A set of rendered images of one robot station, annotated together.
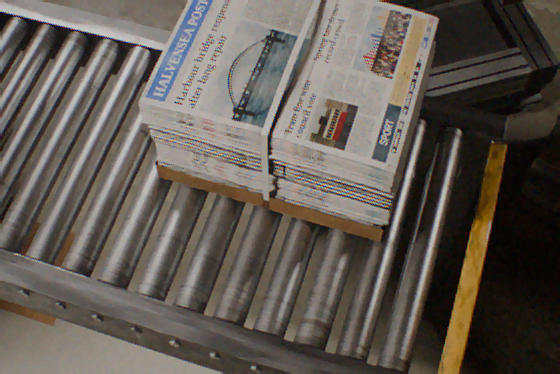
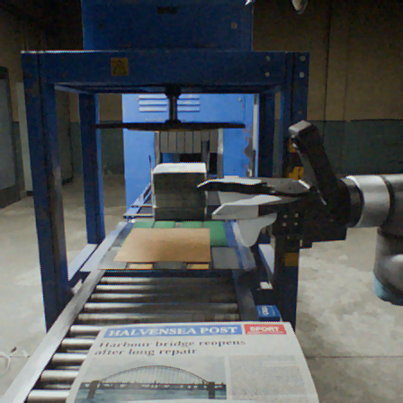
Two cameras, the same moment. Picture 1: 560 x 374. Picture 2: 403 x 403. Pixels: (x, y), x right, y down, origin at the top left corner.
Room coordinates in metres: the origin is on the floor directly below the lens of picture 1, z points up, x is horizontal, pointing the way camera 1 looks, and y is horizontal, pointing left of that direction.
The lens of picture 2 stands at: (0.62, -0.37, 1.33)
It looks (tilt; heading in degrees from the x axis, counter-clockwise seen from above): 12 degrees down; 72
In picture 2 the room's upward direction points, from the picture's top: straight up
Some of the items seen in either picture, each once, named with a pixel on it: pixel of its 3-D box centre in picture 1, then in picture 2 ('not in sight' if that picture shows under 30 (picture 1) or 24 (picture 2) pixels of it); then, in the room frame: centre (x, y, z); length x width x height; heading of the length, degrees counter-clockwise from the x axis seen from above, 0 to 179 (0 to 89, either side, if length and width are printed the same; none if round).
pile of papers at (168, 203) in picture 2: not in sight; (181, 189); (1.19, 1.83, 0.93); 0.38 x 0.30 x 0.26; 72
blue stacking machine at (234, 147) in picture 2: not in sight; (194, 146); (1.89, 3.86, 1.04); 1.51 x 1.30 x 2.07; 72
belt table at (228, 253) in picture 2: not in sight; (174, 251); (1.02, 1.29, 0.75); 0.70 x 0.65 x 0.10; 72
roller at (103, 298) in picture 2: not in sight; (163, 301); (0.85, 0.75, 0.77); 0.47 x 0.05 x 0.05; 162
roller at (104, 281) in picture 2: not in sight; (166, 284); (0.89, 0.88, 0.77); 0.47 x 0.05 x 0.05; 162
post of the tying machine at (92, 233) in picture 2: not in sight; (95, 228); (0.70, 1.70, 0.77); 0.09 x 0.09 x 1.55; 72
